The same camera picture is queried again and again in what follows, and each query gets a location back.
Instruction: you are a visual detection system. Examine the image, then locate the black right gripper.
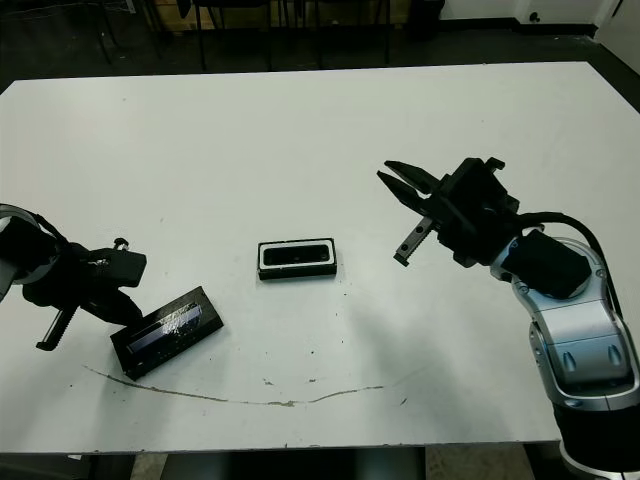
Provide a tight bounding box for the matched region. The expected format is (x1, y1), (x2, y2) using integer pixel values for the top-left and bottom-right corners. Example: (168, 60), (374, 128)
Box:
(377, 160), (521, 269)

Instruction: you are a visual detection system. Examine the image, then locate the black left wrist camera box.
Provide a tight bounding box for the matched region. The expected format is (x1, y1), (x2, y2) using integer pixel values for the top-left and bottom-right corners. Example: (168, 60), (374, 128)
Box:
(89, 238), (148, 289)

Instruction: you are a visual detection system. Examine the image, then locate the black box base white insert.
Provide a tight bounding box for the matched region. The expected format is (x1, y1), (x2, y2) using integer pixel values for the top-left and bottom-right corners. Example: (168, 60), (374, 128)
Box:
(257, 237), (339, 283)

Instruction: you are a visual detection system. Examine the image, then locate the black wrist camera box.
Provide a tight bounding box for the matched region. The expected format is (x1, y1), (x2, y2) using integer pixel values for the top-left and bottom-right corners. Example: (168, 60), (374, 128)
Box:
(89, 238), (148, 289)
(451, 156), (521, 217)

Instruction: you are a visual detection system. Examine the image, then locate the black metal chair frame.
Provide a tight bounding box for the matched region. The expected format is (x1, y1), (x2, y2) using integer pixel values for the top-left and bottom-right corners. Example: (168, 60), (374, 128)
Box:
(94, 0), (164, 66)

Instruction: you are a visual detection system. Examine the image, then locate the dark robot lower body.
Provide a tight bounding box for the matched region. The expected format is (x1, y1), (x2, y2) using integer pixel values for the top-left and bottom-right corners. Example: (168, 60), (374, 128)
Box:
(89, 448), (426, 480)

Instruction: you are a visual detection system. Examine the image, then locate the black metal table frame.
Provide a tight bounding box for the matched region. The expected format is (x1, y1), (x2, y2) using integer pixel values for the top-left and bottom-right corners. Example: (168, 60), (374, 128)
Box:
(192, 0), (394, 71)

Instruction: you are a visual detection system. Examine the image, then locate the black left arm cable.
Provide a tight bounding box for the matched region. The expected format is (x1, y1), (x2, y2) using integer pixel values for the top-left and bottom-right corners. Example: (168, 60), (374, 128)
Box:
(27, 212), (69, 246)

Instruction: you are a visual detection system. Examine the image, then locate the black trash bin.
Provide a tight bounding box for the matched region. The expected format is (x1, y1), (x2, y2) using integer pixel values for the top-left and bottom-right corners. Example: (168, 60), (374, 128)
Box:
(407, 0), (446, 44)

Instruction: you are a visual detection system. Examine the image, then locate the black box lid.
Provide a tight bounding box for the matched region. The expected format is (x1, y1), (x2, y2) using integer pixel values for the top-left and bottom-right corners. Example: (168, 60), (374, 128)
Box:
(109, 286), (225, 384)

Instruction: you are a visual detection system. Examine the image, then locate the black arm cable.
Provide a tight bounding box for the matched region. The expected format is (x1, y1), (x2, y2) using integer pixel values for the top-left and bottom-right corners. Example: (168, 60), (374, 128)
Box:
(519, 211), (625, 321)
(27, 212), (69, 246)

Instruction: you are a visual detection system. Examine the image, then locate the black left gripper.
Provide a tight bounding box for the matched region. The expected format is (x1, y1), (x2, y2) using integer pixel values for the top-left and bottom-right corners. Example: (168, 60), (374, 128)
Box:
(22, 244), (146, 350)

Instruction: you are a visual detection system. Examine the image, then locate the brown wooden board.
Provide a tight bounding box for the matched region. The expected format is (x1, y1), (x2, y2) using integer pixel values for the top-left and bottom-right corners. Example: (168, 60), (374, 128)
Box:
(154, 0), (401, 31)

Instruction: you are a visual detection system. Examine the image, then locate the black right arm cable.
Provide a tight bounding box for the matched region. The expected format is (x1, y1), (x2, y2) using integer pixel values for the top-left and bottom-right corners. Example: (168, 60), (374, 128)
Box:
(519, 211), (625, 321)

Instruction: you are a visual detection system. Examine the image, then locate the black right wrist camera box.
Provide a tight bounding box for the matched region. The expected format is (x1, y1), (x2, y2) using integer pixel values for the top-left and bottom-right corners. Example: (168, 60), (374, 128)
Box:
(451, 156), (521, 217)

